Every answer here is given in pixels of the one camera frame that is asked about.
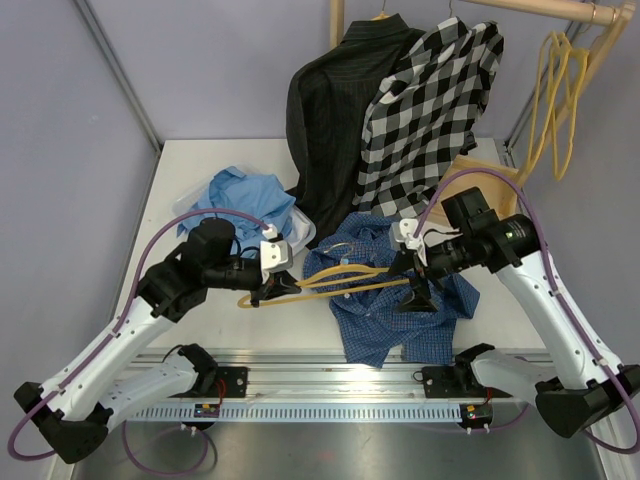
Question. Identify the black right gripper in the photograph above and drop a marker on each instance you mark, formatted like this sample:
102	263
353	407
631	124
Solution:
421	301

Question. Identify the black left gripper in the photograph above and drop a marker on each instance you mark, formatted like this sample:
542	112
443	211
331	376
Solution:
275	285

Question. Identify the hanger of plaid shirt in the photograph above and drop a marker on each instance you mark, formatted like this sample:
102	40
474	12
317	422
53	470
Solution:
345	278

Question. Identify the blue plaid shirt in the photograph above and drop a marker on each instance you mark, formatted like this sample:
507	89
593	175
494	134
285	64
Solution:
369	321

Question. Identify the light blue shirt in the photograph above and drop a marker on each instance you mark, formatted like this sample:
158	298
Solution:
248	233

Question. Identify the black white checkered shirt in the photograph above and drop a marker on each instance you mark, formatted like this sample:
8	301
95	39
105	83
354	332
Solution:
421	116

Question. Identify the yellow hanger of blue shirt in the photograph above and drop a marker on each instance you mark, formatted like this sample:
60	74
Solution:
553	59

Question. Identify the yellow hanger of white shirt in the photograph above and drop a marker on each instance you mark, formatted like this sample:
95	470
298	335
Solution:
568	96

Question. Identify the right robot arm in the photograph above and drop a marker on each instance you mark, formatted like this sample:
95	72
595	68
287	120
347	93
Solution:
586	381

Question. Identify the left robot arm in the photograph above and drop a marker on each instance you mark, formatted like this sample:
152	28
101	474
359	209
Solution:
76	409

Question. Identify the black pinstripe shirt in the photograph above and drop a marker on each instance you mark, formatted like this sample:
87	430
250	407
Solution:
326	103

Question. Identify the hanger of black shirt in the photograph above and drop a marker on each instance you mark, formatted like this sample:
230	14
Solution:
382	14

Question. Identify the wooden clothes rack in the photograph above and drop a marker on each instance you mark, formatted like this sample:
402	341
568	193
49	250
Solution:
613	20

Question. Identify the white plastic laundry basket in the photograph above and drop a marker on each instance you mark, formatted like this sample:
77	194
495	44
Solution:
243	189

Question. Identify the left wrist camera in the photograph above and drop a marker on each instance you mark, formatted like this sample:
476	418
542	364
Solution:
276	254

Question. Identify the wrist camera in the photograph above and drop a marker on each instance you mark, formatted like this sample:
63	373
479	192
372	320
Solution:
276	254
402	236

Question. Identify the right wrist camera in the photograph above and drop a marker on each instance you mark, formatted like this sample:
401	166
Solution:
402	236

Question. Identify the aluminium rail base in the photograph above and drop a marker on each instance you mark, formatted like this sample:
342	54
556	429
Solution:
322	376

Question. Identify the white slotted cable duct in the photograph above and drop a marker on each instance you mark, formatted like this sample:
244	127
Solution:
193	412

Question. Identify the aluminium corner frame post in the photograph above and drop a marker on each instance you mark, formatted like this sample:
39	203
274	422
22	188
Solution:
97	32

